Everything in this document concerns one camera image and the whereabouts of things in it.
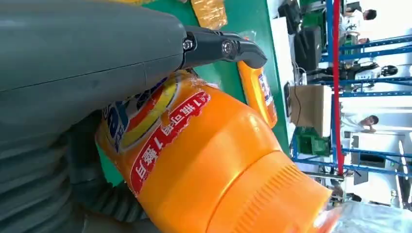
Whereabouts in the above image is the green plastic crate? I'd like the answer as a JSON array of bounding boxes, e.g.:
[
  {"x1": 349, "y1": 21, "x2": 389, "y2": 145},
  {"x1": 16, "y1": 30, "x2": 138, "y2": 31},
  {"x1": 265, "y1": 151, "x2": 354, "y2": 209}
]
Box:
[{"x1": 295, "y1": 126, "x2": 331, "y2": 158}]

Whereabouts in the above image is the blue pole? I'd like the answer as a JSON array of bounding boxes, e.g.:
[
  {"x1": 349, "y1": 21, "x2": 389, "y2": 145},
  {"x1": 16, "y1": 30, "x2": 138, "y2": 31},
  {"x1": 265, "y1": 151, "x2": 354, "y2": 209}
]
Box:
[{"x1": 326, "y1": 0, "x2": 334, "y2": 65}]

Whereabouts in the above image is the blue metal rack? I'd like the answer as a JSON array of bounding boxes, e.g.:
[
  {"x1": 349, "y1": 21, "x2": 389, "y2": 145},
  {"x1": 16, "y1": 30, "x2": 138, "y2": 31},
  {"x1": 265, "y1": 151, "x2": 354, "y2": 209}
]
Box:
[{"x1": 289, "y1": 34, "x2": 412, "y2": 178}]

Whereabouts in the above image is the brown cardboard box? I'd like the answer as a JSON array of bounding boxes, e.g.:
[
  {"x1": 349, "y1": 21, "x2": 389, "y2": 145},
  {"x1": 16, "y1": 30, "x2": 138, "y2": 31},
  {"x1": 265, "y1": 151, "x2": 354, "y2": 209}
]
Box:
[{"x1": 289, "y1": 84, "x2": 333, "y2": 138}]

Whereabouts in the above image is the yellow sheet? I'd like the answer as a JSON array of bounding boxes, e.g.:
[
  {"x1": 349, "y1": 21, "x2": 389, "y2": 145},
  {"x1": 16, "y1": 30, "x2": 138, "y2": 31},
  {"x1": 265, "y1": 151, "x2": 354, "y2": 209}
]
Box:
[{"x1": 109, "y1": 0, "x2": 228, "y2": 31}]

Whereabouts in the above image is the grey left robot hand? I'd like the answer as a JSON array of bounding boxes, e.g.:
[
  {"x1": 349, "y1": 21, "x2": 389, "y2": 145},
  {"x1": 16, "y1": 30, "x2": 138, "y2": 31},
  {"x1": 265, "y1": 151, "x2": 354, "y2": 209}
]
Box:
[{"x1": 0, "y1": 0, "x2": 268, "y2": 233}]

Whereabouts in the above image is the black monitor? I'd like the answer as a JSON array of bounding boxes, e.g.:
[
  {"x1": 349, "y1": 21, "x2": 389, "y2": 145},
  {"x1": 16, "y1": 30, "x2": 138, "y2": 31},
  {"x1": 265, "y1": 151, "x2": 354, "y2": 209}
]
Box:
[{"x1": 293, "y1": 25, "x2": 323, "y2": 72}]

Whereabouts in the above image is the red pole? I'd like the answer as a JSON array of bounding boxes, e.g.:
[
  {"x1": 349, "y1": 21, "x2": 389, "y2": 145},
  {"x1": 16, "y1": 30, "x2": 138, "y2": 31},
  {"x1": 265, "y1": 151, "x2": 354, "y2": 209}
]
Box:
[{"x1": 332, "y1": 0, "x2": 345, "y2": 176}]

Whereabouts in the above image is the green table mat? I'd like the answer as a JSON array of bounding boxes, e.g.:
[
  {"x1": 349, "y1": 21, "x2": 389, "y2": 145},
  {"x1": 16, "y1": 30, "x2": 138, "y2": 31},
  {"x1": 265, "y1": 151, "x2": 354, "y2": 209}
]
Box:
[{"x1": 96, "y1": 0, "x2": 291, "y2": 188}]

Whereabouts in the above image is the orange drink bottle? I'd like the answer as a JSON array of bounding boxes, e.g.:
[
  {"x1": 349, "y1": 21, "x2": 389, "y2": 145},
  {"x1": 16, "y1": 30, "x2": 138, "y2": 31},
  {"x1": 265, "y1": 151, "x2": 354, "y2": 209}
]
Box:
[
  {"x1": 95, "y1": 69, "x2": 412, "y2": 233},
  {"x1": 237, "y1": 60, "x2": 278, "y2": 129}
]

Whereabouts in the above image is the person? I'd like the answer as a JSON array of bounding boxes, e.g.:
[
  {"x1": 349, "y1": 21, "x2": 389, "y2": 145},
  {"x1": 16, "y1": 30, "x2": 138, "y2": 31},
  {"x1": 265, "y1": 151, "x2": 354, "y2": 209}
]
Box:
[
  {"x1": 343, "y1": 9, "x2": 378, "y2": 24},
  {"x1": 340, "y1": 114, "x2": 380, "y2": 135}
]

